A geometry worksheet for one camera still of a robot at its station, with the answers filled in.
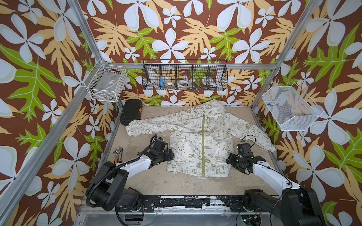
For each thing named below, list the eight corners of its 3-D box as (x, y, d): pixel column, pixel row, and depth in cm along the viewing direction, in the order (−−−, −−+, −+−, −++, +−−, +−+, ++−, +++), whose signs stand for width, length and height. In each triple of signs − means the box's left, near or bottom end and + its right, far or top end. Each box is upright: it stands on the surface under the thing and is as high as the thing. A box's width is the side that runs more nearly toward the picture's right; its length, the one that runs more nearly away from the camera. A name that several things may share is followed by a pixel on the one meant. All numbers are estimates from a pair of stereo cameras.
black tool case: (120, 126, 110) (117, 120, 104) (128, 104, 125) (125, 97, 119) (138, 126, 110) (136, 120, 104) (144, 104, 125) (142, 97, 119)
